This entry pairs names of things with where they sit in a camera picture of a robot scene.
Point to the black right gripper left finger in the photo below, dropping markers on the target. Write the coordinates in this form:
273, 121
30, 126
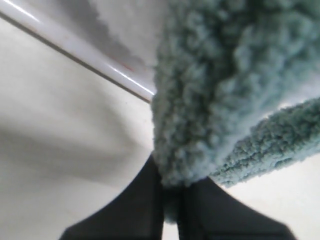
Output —
135, 214

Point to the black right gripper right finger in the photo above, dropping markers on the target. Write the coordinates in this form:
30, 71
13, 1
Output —
207, 212

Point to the green fuzzy scarf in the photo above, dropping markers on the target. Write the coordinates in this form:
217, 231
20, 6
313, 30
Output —
237, 91

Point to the white plastic tray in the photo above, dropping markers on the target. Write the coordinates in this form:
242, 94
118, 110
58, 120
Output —
72, 27

